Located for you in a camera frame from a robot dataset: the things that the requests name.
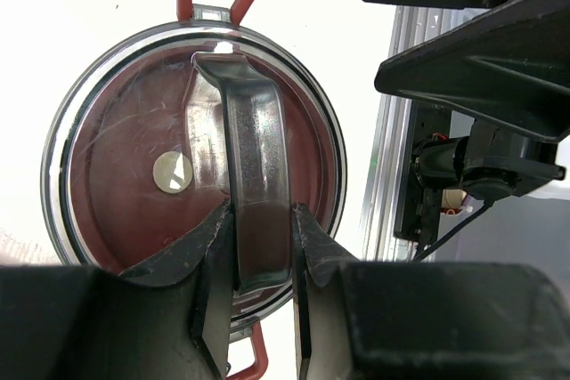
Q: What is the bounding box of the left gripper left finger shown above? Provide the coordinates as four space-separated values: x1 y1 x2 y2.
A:
1 202 234 379

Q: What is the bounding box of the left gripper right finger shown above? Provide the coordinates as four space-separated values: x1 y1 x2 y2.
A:
290 204 569 379

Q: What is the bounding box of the dark red lid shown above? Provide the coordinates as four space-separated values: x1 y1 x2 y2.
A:
69 57 334 274

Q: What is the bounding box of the grey lunch box lid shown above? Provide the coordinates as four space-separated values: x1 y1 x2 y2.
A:
41 0 346 379

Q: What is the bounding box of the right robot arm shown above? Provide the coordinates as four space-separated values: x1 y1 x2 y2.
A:
363 0 569 200

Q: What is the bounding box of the aluminium frame rail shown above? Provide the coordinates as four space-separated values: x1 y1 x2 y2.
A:
358 6 447 261

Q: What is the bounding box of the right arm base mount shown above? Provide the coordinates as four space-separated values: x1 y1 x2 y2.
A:
394 101 467 246

